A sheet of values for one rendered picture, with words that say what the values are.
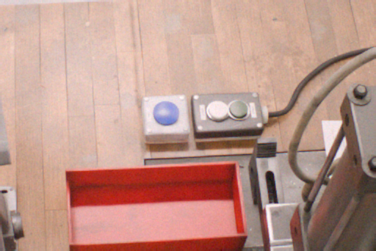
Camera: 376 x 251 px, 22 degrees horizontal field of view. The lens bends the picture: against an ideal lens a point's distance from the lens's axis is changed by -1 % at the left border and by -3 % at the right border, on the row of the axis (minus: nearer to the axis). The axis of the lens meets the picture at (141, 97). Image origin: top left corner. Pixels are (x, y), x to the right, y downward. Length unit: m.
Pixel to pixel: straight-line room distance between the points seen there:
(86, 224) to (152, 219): 0.10
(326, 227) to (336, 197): 0.06
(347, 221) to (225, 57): 0.72
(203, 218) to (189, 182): 0.06
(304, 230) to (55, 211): 0.51
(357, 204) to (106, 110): 0.72
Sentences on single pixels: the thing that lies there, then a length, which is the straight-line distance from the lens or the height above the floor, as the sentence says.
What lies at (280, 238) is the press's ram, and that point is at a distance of 1.18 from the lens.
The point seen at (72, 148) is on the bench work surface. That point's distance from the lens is 1.48.
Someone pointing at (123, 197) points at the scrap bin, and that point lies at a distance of 1.44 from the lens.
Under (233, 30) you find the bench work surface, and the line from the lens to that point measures 1.62.
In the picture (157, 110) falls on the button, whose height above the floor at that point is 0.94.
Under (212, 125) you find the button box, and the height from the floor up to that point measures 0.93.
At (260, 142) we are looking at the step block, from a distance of 1.41.
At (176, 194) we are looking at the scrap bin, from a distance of 1.45.
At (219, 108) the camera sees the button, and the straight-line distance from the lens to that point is 1.49.
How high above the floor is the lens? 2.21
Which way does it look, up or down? 59 degrees down
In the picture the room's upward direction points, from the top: 5 degrees clockwise
